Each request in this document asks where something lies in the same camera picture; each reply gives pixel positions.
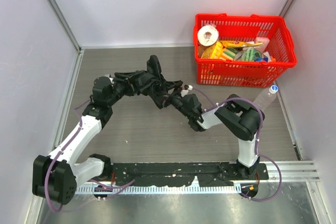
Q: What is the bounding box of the black folding umbrella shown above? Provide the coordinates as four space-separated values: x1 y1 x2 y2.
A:
114 55 183 109

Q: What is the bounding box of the red plastic shopping basket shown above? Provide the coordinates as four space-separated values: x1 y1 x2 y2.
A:
193 14 297 87

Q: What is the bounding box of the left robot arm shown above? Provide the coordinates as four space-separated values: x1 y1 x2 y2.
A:
32 76 134 205

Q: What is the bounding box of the yellow snack package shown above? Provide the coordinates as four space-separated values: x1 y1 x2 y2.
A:
219 40 263 48

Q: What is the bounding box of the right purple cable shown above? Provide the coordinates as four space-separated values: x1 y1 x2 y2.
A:
191 87 283 202

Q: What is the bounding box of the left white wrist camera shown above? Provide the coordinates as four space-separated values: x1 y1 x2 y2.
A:
105 74 113 83

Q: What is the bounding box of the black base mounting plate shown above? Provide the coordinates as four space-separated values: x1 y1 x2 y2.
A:
112 162 269 187

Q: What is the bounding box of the white box in basket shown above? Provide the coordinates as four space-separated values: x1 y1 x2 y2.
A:
254 37 270 52

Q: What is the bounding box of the purple cable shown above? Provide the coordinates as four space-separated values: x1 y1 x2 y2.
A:
191 87 283 202
44 99 136 213

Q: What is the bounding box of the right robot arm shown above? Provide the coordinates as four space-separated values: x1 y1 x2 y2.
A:
164 94 265 179

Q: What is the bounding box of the yellow green sponge pack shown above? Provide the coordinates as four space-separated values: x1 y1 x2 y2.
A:
201 41 239 61

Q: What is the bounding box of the aluminium frame rail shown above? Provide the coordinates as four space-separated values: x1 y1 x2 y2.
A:
26 159 321 224

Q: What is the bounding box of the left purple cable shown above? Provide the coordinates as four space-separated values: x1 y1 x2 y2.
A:
44 99 136 213

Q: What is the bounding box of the clear plastic water bottle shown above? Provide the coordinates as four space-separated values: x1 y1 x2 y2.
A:
254 85 279 111

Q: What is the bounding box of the green striped package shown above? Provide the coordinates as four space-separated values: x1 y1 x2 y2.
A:
241 47 263 62

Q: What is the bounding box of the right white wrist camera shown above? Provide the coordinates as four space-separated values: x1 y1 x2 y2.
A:
181 85 193 97

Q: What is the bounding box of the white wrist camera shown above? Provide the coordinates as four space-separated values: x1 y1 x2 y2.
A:
105 74 113 83
181 85 193 97

